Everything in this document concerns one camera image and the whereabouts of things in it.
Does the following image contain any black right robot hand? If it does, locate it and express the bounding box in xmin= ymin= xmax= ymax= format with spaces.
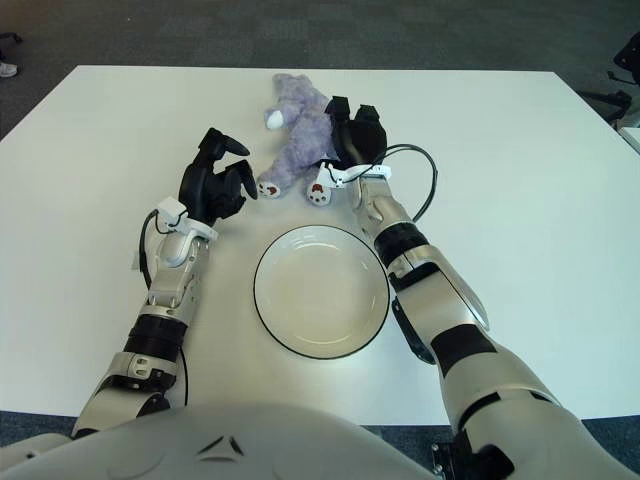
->
xmin=319 ymin=94 xmax=390 ymax=169

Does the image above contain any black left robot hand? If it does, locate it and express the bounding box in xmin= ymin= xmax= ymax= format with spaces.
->
xmin=178 ymin=127 xmax=259 ymax=225

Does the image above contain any purple plush bear doll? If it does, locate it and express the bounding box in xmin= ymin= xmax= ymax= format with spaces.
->
xmin=256 ymin=73 xmax=351 ymax=207

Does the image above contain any white plate black rim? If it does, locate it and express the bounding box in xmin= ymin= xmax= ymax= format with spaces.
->
xmin=253 ymin=225 xmax=391 ymax=360

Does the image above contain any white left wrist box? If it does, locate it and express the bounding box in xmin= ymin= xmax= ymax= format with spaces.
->
xmin=157 ymin=196 xmax=189 ymax=224

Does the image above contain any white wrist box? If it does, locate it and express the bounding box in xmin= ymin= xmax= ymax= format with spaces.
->
xmin=157 ymin=196 xmax=189 ymax=224
xmin=317 ymin=160 xmax=391 ymax=189

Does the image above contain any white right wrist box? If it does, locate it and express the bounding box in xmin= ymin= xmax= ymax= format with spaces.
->
xmin=317 ymin=160 xmax=391 ymax=189

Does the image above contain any black star chair foot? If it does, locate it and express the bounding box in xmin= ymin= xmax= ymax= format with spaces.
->
xmin=579 ymin=89 xmax=631 ymax=124

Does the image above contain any silver robot torso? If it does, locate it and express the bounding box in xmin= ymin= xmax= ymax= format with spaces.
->
xmin=0 ymin=402 xmax=441 ymax=480

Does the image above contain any white desk edge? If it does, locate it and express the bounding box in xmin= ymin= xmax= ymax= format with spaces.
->
xmin=619 ymin=112 xmax=640 ymax=151

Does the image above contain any black office chair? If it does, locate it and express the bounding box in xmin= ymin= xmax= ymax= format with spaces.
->
xmin=613 ymin=37 xmax=640 ymax=84

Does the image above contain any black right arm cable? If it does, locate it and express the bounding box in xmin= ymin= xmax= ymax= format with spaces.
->
xmin=372 ymin=143 xmax=440 ymax=224

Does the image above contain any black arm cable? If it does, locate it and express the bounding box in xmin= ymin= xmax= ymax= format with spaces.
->
xmin=372 ymin=143 xmax=440 ymax=224
xmin=139 ymin=209 xmax=166 ymax=291

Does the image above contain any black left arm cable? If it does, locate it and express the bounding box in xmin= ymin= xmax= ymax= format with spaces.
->
xmin=139 ymin=209 xmax=166 ymax=291

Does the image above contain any black metal bracket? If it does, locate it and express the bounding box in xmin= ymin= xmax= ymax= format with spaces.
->
xmin=430 ymin=440 xmax=461 ymax=480

